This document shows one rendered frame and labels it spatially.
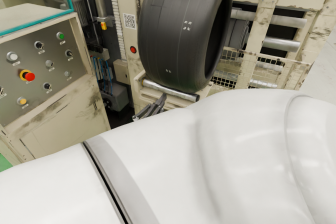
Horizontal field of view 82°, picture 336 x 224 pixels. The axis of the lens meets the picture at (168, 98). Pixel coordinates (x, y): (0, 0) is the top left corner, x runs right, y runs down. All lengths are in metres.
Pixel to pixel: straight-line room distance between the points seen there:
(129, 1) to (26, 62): 0.55
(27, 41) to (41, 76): 0.18
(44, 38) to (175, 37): 0.64
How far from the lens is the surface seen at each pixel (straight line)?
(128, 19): 1.09
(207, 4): 0.78
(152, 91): 1.13
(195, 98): 1.01
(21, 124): 1.11
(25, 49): 1.07
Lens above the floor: 1.56
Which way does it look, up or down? 40 degrees down
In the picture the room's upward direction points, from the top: straight up
